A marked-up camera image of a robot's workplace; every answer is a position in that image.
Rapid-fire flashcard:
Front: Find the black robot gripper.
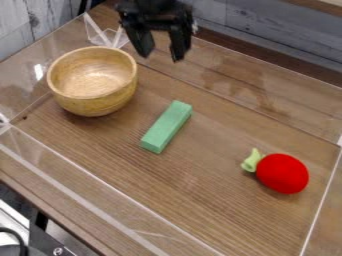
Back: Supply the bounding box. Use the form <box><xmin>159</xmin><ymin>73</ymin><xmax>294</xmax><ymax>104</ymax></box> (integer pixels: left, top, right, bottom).
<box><xmin>115</xmin><ymin>0</ymin><xmax>198</xmax><ymax>62</ymax></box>

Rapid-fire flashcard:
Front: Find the green foam block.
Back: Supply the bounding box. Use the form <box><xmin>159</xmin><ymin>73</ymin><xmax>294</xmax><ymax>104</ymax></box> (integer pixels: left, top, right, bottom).
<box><xmin>141</xmin><ymin>101</ymin><xmax>193</xmax><ymax>154</ymax></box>

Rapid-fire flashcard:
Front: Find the brown wooden bowl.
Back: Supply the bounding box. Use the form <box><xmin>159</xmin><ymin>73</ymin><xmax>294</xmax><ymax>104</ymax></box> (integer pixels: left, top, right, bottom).
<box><xmin>47</xmin><ymin>46</ymin><xmax>138</xmax><ymax>117</ymax></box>

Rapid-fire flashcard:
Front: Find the red plush tomato toy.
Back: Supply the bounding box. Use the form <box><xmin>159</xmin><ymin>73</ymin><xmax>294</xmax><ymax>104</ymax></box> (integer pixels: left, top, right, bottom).
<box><xmin>241</xmin><ymin>148</ymin><xmax>310</xmax><ymax>194</ymax></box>

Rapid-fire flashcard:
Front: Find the clear acrylic corner bracket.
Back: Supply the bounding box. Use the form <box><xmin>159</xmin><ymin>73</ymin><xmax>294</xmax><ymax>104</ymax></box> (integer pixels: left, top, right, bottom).
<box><xmin>83</xmin><ymin>13</ymin><xmax>130</xmax><ymax>49</ymax></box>

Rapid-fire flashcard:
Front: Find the black metal table bracket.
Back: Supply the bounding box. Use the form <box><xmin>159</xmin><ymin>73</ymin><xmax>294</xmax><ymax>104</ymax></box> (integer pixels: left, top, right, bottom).
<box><xmin>29</xmin><ymin>209</ymin><xmax>91</xmax><ymax>256</ymax></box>

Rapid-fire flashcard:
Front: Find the black cable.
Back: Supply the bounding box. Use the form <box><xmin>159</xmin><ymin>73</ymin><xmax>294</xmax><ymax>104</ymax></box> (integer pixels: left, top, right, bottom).
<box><xmin>0</xmin><ymin>227</ymin><xmax>31</xmax><ymax>256</ymax></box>

